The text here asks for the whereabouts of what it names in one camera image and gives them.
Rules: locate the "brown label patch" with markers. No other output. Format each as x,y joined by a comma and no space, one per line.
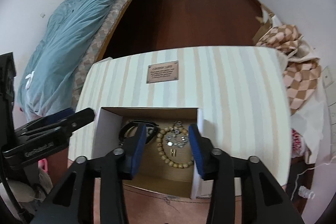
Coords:
162,72

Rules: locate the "white crumpled sock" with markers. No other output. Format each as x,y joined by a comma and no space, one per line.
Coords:
305,193

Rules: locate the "bed with patterned mattress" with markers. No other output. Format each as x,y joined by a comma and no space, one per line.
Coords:
105,16

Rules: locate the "white bag red print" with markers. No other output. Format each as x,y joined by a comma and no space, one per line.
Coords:
298,144

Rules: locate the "checkered beige pink cloth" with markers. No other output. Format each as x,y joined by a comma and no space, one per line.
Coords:
302,71

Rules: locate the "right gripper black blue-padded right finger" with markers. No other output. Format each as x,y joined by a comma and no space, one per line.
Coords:
263,200

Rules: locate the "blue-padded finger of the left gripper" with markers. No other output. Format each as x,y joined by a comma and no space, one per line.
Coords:
65,120

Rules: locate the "striped table cloth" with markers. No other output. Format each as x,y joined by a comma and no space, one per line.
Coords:
239,89

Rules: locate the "black smart watch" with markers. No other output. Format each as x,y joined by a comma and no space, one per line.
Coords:
130,128

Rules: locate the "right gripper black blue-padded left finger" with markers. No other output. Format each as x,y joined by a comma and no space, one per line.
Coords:
72,198

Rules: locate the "white cardboard box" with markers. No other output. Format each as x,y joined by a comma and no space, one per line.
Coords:
162,168

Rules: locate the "white wall socket strip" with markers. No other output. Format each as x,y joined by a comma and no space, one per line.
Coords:
328,76

